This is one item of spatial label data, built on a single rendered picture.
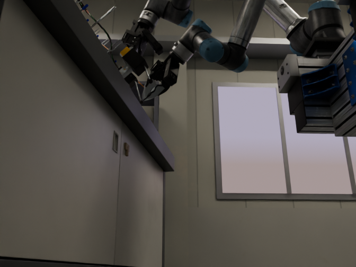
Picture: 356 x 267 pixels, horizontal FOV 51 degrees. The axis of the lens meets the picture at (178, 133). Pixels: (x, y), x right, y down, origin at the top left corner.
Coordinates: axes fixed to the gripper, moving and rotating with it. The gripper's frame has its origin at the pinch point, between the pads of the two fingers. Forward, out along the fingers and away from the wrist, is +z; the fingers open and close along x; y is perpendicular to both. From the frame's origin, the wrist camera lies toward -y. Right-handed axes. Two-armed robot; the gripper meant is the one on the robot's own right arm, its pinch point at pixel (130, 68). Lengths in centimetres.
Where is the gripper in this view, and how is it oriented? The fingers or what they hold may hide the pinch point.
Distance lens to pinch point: 149.4
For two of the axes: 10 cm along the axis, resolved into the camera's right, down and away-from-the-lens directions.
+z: -3.9, 8.9, -2.2
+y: -9.2, -3.5, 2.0
